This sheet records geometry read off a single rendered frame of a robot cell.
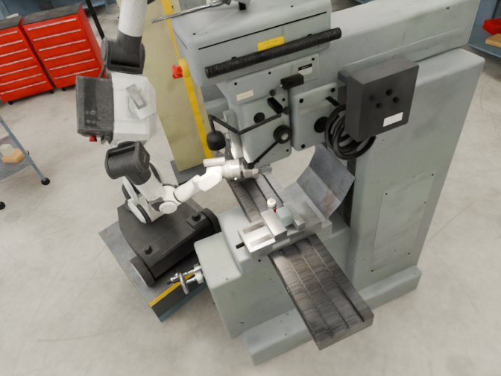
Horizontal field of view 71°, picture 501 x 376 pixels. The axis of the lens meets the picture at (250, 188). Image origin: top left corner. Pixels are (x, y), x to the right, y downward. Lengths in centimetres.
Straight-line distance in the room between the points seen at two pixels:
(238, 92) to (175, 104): 206
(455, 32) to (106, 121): 138
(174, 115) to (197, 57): 220
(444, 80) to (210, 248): 131
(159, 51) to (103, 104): 162
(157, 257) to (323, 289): 109
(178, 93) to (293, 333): 211
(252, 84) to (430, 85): 68
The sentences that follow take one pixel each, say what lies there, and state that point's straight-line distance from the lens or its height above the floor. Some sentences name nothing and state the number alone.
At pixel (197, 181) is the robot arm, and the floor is 124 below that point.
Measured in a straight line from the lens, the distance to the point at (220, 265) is 184.
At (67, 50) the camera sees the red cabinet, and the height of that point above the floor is 58.
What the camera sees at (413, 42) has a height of 165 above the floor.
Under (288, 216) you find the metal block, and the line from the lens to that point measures 153.
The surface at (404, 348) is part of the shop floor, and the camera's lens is 248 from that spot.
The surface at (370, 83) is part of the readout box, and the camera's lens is 111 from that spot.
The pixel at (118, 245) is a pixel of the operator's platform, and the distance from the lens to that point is 265.
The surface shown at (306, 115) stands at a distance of 136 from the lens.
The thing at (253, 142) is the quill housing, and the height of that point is 145.
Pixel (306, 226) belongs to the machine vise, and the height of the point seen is 103.
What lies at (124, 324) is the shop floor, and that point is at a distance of 278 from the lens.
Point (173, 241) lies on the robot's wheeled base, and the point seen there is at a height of 59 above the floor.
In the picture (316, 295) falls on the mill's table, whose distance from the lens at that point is 147.
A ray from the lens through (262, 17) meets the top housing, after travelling 115.
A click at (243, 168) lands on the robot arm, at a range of 153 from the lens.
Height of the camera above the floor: 224
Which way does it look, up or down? 43 degrees down
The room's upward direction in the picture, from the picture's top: 11 degrees counter-clockwise
